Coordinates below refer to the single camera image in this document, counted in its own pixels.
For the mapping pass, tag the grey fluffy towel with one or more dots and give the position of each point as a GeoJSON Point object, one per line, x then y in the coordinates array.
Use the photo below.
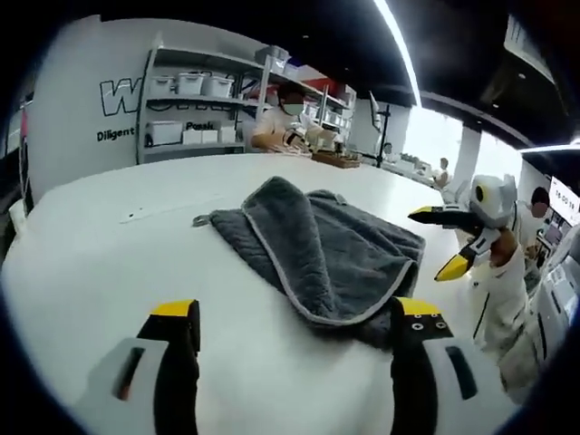
{"type": "Point", "coordinates": [340, 254]}

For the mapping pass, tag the white flat strip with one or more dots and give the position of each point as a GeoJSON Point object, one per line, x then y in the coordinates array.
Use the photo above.
{"type": "Point", "coordinates": [172, 208]}

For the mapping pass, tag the person's right hand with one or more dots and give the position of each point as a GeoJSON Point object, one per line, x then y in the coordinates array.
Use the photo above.
{"type": "Point", "coordinates": [505, 248]}

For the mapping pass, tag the clock display monitor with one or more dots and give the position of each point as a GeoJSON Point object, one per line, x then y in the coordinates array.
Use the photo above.
{"type": "Point", "coordinates": [564, 199]}

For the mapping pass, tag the white worn device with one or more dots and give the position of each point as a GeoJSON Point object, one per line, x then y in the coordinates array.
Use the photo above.
{"type": "Point", "coordinates": [555, 308]}

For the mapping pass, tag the black stand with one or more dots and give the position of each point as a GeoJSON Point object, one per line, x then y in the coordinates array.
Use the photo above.
{"type": "Point", "coordinates": [384, 131]}

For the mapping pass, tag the wooden tray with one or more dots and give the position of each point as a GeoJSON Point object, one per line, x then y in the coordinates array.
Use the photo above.
{"type": "Point", "coordinates": [337, 160]}

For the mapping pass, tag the air conditioner vent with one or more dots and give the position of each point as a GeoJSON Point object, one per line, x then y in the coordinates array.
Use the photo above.
{"type": "Point", "coordinates": [530, 50]}

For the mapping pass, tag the long light strip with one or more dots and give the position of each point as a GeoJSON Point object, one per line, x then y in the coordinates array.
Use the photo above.
{"type": "Point", "coordinates": [401, 50]}

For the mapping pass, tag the small white box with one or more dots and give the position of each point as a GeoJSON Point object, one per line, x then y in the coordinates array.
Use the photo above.
{"type": "Point", "coordinates": [227, 134]}
{"type": "Point", "coordinates": [192, 137]}
{"type": "Point", "coordinates": [209, 137]}

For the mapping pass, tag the large white storage box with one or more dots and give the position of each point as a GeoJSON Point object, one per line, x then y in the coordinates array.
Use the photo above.
{"type": "Point", "coordinates": [164, 133]}

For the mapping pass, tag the clear storage bin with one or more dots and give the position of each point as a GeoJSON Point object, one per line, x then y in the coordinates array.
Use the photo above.
{"type": "Point", "coordinates": [273, 56]}

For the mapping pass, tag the white lidded storage bin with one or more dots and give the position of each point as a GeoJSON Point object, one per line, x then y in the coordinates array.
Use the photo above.
{"type": "Point", "coordinates": [219, 87]}
{"type": "Point", "coordinates": [191, 84]}
{"type": "Point", "coordinates": [162, 86]}

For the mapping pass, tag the grey metal shelf unit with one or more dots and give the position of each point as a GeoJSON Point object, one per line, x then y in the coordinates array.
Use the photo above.
{"type": "Point", "coordinates": [204, 100]}

